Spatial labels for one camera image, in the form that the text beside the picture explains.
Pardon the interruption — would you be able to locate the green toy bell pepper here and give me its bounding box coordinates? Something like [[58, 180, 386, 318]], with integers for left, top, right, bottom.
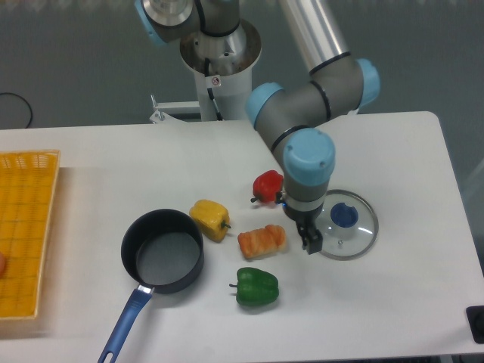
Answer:
[[229, 267, 279, 307]]

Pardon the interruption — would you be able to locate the glass lid blue knob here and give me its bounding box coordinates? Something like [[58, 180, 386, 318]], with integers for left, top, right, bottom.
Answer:
[[316, 189, 379, 261]]

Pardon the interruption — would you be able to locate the orange toy bread loaf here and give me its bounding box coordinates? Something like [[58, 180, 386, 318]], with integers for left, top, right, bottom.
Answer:
[[237, 225, 287, 259]]

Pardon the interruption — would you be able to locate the yellow toy bell pepper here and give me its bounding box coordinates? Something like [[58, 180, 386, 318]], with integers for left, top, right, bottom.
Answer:
[[189, 200, 231, 243]]

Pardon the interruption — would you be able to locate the red toy bell pepper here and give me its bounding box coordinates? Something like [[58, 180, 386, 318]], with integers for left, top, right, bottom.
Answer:
[[250, 170, 284, 203]]

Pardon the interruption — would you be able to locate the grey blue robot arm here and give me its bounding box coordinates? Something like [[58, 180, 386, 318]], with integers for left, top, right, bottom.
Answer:
[[135, 1, 380, 254]]

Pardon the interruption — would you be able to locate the black cable loop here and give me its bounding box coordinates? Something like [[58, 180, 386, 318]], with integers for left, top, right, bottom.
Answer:
[[0, 92, 33, 129]]

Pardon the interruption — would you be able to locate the yellow plastic basket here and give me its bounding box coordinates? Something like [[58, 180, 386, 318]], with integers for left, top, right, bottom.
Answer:
[[1, 150, 61, 321]]

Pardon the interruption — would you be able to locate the black table corner device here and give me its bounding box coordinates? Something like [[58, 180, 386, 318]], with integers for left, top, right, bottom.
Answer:
[[466, 306, 484, 344]]

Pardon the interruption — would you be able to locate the dark pot blue handle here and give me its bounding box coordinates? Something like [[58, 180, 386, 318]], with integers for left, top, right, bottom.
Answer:
[[98, 209, 204, 362]]

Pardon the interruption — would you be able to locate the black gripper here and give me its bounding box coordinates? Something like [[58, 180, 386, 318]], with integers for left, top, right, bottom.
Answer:
[[276, 191, 326, 254]]

